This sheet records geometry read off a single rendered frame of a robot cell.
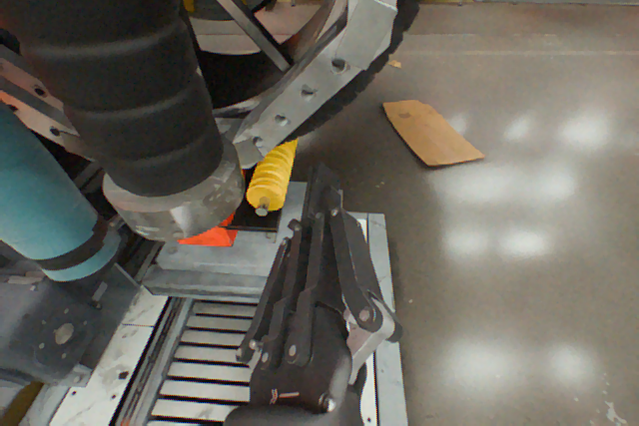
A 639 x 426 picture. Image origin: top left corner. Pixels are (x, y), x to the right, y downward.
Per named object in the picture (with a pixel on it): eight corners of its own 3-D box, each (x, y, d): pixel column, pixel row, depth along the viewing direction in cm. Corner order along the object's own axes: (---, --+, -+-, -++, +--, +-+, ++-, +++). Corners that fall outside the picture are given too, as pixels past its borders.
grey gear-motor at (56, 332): (192, 241, 89) (141, 154, 64) (112, 408, 59) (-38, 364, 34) (136, 237, 90) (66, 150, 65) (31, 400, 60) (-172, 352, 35)
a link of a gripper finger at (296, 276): (320, 382, 17) (306, 385, 18) (328, 236, 26) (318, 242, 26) (272, 366, 16) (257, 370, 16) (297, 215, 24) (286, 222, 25)
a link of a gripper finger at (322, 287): (281, 364, 15) (298, 361, 14) (308, 209, 23) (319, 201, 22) (330, 381, 17) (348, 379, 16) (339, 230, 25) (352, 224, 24)
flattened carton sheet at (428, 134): (425, 103, 168) (426, 97, 166) (484, 159, 131) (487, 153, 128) (378, 109, 163) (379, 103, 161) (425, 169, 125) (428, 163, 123)
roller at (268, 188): (305, 122, 64) (303, 98, 60) (283, 225, 43) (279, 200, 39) (279, 121, 64) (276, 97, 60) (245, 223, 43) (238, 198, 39)
